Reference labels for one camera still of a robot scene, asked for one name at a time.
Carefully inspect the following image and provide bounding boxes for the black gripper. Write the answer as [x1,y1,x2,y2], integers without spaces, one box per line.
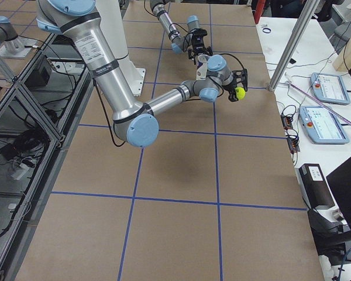
[188,44,213,65]
[222,80,239,102]

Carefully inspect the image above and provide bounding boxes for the yellow tennis ball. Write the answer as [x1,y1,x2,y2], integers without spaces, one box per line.
[235,87,246,100]

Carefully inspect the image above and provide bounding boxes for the clear tennis ball tube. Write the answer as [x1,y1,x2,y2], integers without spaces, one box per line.
[196,54,209,80]

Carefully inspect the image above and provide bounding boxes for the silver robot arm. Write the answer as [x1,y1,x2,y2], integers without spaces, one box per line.
[150,1,213,65]
[36,1,248,148]

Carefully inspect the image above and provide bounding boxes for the metal grabber stick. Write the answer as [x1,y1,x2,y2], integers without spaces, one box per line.
[286,81,351,126]

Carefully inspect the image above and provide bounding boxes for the near teach pendant tablet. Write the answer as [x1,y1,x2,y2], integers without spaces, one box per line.
[299,106,349,145]

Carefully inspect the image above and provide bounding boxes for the teach pendant tablet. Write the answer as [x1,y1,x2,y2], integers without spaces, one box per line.
[310,73,350,105]
[299,106,349,145]

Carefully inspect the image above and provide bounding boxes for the far teach pendant tablet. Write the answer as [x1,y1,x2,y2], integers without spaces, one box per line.
[310,73,350,105]

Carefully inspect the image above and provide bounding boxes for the small black box device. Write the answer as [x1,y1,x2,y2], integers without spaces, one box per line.
[298,163,335,210]

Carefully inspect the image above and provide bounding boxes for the black computer monitor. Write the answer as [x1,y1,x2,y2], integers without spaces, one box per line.
[326,157,351,227]

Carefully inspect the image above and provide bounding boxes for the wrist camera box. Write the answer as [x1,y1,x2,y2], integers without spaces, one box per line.
[192,29,208,46]

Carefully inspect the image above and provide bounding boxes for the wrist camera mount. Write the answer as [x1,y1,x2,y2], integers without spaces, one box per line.
[232,68,248,91]

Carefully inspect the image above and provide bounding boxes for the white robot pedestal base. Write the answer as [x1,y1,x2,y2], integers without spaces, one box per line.
[95,0,146,97]

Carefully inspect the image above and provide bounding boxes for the aluminium frame post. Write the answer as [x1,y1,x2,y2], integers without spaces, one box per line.
[268,0,319,92]

